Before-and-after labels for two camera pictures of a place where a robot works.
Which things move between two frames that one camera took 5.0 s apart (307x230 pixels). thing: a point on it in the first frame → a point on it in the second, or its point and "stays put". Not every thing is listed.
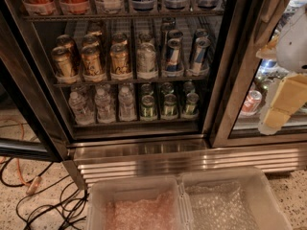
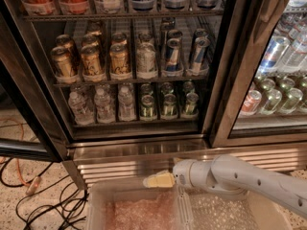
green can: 148,106 stays put
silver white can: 146,60 stays put
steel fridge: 144,80 stays put
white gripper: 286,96 → 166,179
